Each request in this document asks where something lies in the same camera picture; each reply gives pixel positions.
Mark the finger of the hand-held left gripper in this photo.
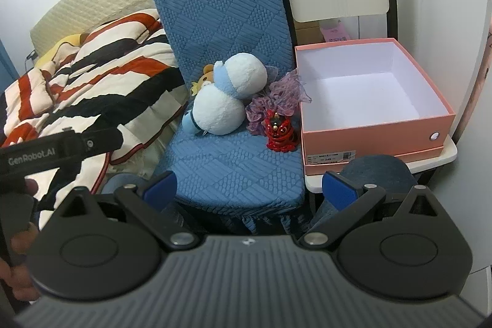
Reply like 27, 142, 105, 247
79, 127, 124, 160

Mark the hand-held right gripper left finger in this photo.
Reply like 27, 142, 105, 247
58, 170, 198, 251

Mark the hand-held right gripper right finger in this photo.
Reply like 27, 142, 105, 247
298, 170, 442, 249

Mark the pink cardboard box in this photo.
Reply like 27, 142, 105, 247
294, 38, 456, 177

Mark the red lion figurine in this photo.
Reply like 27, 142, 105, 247
263, 109, 299, 153

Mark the white and blue plush toy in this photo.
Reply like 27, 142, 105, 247
181, 53, 268, 136

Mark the purple fluffy toy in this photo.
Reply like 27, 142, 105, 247
246, 65, 307, 134

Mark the person's left hand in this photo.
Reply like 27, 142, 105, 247
0, 177, 41, 304

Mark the red black striped blanket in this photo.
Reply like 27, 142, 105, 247
0, 9, 190, 206

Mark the white stool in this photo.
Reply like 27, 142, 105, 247
304, 136, 458, 195

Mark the yellow pillow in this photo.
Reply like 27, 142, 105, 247
34, 33, 91, 67

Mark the brown teddy bear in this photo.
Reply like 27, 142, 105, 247
191, 64, 216, 97

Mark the small pink card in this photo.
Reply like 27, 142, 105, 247
322, 24, 349, 43

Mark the blue quilted seat cushion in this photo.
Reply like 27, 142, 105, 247
142, 0, 308, 218

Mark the brown cardboard box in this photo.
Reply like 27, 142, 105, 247
294, 18, 326, 46

